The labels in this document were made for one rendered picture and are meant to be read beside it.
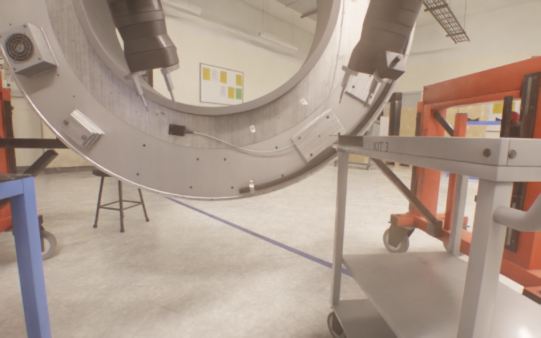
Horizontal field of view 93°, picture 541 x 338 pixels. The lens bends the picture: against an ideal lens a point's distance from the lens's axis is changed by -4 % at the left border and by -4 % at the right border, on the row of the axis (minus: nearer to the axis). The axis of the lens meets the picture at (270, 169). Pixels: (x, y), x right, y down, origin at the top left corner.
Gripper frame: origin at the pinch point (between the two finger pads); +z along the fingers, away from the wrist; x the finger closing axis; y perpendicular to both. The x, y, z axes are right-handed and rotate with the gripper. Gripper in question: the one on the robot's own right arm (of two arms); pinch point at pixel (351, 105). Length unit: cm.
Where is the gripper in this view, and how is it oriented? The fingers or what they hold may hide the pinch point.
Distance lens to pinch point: 53.7
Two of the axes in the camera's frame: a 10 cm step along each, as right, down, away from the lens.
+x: 9.7, 1.1, 2.0
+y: 1.1, 5.1, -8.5
